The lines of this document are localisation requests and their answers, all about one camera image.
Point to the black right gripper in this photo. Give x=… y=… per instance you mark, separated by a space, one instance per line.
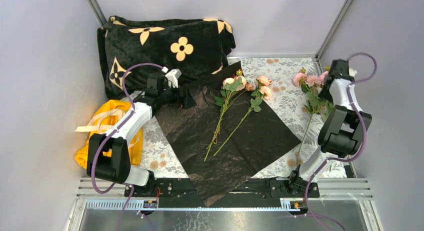
x=324 y=95

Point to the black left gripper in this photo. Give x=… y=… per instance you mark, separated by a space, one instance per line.
x=185 y=102

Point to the pink fake flower bunch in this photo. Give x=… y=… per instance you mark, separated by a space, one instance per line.
x=312 y=85

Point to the pink fake rose stem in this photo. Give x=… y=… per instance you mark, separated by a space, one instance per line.
x=259 y=92
x=232 y=87

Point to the black wrapping paper sheet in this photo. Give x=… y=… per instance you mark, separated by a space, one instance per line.
x=221 y=152

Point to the green leafy fake sprig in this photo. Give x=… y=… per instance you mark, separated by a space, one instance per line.
x=224 y=101

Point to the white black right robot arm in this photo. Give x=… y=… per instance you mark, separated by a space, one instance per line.
x=340 y=137

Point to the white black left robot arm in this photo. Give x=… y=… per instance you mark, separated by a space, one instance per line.
x=108 y=154

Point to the black blanket with beige flowers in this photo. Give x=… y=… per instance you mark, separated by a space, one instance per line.
x=130 y=50

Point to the yellow cloth bag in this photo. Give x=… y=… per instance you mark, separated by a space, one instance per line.
x=109 y=114

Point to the floral patterned table cloth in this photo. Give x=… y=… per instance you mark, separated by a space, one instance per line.
x=287 y=102

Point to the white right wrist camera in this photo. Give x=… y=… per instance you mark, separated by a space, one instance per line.
x=352 y=72

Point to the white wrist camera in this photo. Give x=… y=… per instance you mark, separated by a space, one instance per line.
x=172 y=76
x=352 y=72

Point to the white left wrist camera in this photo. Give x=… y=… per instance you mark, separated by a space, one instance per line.
x=172 y=76

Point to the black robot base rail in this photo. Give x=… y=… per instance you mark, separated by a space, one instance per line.
x=253 y=193

